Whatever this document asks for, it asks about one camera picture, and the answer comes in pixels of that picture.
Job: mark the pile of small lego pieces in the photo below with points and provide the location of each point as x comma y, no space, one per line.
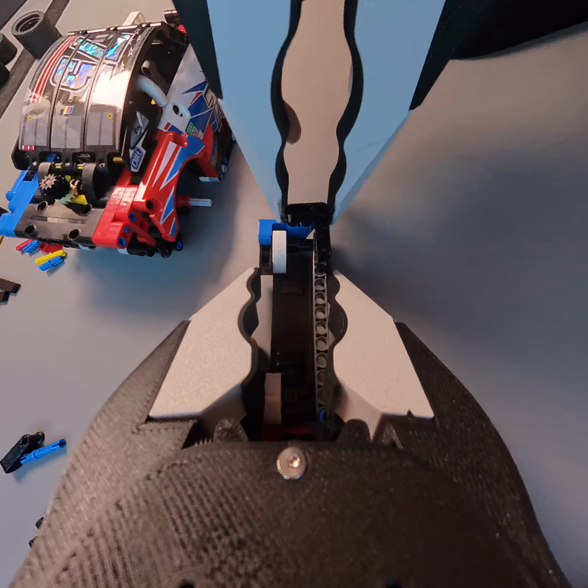
48,262

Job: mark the black chair armrest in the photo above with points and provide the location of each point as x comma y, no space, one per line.
528,23

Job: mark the long black lego chassis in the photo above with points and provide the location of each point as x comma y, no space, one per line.
287,321

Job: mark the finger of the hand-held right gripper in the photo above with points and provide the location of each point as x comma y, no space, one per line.
395,69
243,69

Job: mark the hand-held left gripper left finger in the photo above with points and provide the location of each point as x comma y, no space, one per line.
202,363

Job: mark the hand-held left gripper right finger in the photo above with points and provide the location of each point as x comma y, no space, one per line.
381,367

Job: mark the black L-shaped lego beam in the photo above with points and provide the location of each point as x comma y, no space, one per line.
324,239

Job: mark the black lego tyre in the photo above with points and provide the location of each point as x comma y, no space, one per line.
8,49
3,76
36,34

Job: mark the black lego pins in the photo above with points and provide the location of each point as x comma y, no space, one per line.
39,522

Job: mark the black connector with blue pin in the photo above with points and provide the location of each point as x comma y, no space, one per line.
20,452

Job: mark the red blue lego race car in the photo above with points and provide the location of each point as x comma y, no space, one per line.
151,193

